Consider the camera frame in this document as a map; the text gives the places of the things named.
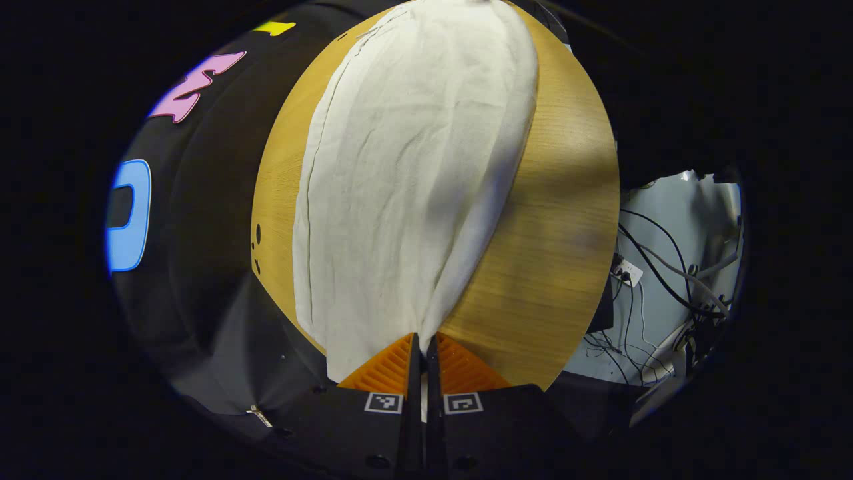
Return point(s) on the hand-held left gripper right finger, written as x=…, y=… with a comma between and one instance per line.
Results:
x=433, y=400

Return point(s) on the silver metal backdrop clip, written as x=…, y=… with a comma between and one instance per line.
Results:
x=260, y=416

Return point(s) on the black backdrop cloth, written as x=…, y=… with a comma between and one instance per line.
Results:
x=200, y=233

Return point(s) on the white jeans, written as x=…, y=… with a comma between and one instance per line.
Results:
x=413, y=166

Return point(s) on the white power strip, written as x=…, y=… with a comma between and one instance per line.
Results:
x=628, y=272

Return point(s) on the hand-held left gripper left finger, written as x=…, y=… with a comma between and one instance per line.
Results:
x=413, y=400

